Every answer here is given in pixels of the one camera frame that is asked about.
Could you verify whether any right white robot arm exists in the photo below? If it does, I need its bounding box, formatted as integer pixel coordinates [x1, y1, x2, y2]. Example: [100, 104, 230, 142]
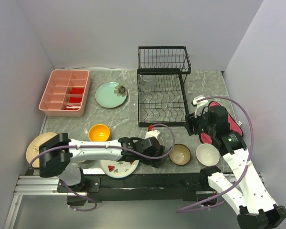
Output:
[185, 102, 286, 229]

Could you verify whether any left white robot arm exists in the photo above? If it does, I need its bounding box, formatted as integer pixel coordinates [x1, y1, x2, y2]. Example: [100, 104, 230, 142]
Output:
[39, 133, 165, 192]

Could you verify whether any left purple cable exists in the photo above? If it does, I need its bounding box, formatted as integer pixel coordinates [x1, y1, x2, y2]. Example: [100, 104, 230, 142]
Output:
[30, 123, 176, 213]

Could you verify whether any clear faceted drinking glass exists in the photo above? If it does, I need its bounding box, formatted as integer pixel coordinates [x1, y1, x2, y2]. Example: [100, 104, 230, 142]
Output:
[142, 75, 154, 87]

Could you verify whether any mint green flower plate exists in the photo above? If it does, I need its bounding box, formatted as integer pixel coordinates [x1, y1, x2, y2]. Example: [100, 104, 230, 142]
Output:
[95, 82, 128, 108]

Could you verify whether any brown glazed bowl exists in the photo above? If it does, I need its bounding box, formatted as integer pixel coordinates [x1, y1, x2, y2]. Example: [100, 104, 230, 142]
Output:
[169, 144, 191, 166]

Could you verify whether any white grey mug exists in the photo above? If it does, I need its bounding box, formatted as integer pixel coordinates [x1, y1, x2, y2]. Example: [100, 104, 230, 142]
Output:
[157, 137, 164, 146]

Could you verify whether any orange bowl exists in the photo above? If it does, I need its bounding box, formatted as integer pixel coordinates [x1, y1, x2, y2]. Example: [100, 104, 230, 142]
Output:
[88, 124, 110, 142]

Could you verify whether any pink compartment organizer tray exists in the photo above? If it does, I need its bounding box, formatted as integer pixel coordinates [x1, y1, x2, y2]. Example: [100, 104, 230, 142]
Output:
[39, 69, 91, 117]

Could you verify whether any purple cable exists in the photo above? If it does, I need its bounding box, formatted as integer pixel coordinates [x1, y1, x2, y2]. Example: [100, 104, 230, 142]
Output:
[30, 123, 176, 213]
[175, 96, 255, 213]

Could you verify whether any aluminium rail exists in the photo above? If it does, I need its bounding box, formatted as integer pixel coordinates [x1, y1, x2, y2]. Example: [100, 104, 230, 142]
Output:
[13, 173, 62, 196]

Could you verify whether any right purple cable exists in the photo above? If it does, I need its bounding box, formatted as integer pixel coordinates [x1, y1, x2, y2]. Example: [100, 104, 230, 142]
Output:
[175, 96, 255, 213]

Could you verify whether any pink red cloth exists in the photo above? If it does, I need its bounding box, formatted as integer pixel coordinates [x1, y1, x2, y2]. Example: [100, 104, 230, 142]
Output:
[199, 101, 244, 145]

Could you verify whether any white bowl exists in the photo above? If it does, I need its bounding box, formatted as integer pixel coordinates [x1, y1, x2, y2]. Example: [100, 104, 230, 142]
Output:
[196, 144, 220, 167]

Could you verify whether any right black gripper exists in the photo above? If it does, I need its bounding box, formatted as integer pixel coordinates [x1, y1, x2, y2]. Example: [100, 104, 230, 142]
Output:
[183, 106, 216, 136]

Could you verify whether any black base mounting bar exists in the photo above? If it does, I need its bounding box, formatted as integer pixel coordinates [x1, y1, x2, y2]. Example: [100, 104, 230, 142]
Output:
[57, 173, 228, 202]

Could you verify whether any red block in tray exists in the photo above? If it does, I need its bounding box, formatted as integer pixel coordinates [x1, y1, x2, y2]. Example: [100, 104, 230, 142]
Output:
[69, 97, 82, 103]
[70, 87, 85, 95]

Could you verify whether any black wire dish rack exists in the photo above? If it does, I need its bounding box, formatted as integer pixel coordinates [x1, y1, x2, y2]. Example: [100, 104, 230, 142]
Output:
[137, 46, 191, 127]

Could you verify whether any watermelon pattern plate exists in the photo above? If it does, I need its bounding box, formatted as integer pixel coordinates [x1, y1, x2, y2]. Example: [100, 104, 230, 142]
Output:
[100, 160, 139, 178]

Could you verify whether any beige bird plate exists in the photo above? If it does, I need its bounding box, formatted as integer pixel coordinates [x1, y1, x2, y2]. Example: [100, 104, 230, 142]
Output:
[26, 132, 57, 163]

